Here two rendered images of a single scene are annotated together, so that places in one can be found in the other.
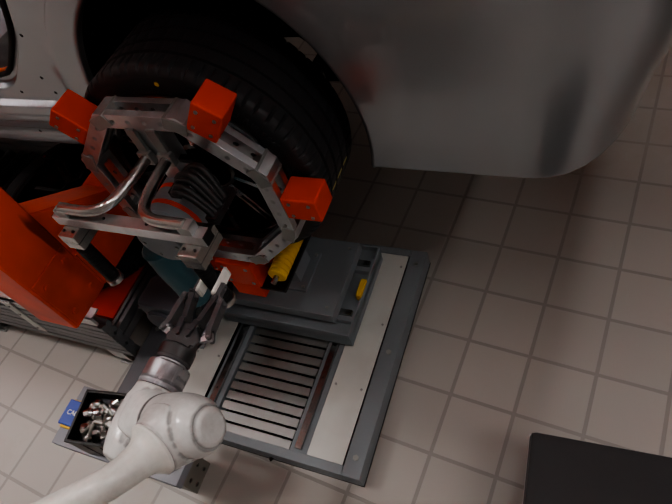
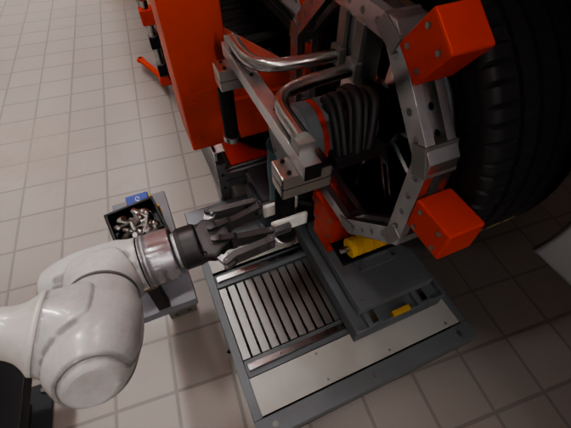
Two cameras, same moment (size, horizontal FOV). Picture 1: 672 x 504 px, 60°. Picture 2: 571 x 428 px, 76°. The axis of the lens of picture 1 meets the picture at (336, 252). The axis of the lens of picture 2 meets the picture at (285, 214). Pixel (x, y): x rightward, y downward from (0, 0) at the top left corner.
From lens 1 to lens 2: 0.65 m
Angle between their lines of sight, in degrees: 18
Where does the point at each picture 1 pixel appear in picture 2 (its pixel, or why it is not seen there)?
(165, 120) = (386, 17)
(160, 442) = (29, 345)
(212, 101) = (460, 26)
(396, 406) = (340, 416)
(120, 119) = not seen: outside the picture
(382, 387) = (343, 396)
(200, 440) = (60, 393)
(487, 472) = not seen: outside the picture
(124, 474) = not seen: outside the picture
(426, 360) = (395, 409)
